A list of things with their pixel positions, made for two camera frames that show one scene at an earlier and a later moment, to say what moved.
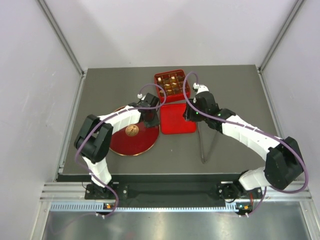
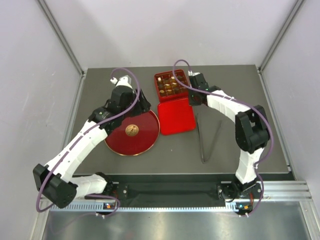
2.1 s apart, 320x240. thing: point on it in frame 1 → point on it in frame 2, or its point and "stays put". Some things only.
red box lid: x=172 y=120 stays put
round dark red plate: x=135 y=140 stays put
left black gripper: x=155 y=122 → x=142 y=106
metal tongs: x=211 y=147 stays put
